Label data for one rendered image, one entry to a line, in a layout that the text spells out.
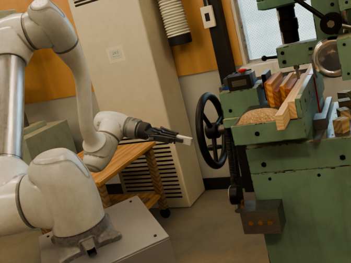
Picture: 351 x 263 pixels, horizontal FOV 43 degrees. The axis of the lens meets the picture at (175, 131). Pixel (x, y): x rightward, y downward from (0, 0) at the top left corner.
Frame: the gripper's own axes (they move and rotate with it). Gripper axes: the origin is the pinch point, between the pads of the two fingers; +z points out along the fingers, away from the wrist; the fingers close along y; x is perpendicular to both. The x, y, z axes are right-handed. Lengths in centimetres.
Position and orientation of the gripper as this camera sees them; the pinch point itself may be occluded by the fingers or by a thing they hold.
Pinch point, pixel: (184, 140)
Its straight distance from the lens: 185.9
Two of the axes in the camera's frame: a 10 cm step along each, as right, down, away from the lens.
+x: -0.9, 9.3, 3.7
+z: 9.2, 2.1, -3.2
